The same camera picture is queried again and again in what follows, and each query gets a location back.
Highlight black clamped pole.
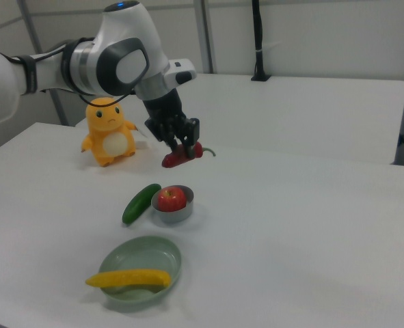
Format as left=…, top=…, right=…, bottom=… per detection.
left=250, top=0, right=273, bottom=82

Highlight wide grey metal frame post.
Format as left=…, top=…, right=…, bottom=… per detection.
left=192, top=0, right=218, bottom=74

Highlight green plastic plate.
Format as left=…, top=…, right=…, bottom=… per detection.
left=98, top=235, right=183, bottom=304

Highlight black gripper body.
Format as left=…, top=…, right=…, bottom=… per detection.
left=141, top=88, right=191, bottom=144

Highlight orange plush toy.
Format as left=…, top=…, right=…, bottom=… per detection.
left=81, top=96, right=153, bottom=168

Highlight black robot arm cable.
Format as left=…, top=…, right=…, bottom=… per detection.
left=0, top=38, right=138, bottom=105

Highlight round metal bowl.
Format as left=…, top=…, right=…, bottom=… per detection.
left=150, top=184, right=195, bottom=225

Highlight slim grey metal frame post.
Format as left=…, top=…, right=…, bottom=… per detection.
left=16, top=0, right=69, bottom=126

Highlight red chili pepper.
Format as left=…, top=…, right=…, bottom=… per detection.
left=161, top=141, right=217, bottom=169

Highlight red apple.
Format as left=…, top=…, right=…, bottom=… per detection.
left=157, top=185, right=187, bottom=213

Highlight green cucumber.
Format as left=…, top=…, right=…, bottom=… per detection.
left=122, top=183, right=162, bottom=226

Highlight yellow banana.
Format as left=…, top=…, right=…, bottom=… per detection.
left=85, top=269, right=172, bottom=289

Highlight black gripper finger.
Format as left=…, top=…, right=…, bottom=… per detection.
left=182, top=118, right=201, bottom=159
left=165, top=133, right=180, bottom=152

